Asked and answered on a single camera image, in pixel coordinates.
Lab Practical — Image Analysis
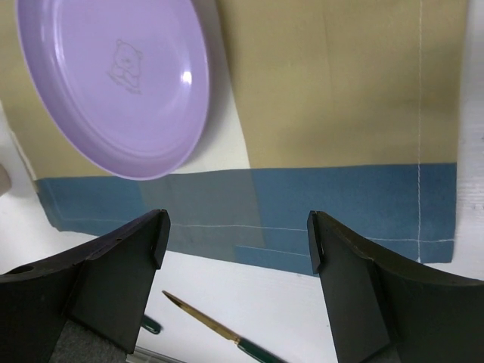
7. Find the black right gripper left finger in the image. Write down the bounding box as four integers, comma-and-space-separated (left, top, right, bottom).
1, 209, 170, 362

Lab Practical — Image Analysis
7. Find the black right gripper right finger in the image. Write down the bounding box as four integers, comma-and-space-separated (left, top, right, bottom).
307, 211, 483, 362

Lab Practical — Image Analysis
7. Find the purple plate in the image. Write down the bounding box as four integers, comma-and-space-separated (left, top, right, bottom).
16, 1, 210, 180

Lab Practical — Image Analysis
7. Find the blue beige white placemat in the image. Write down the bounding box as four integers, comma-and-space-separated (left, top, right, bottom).
1, 1, 469, 275

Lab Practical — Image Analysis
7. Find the gold fork green handle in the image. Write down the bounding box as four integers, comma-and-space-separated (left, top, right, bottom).
141, 315, 163, 335

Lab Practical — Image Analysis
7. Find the aluminium front rail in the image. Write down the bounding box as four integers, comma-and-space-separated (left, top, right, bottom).
126, 346, 185, 363

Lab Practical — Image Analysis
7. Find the gold knife green handle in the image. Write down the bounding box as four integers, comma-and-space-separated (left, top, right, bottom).
163, 290, 285, 363

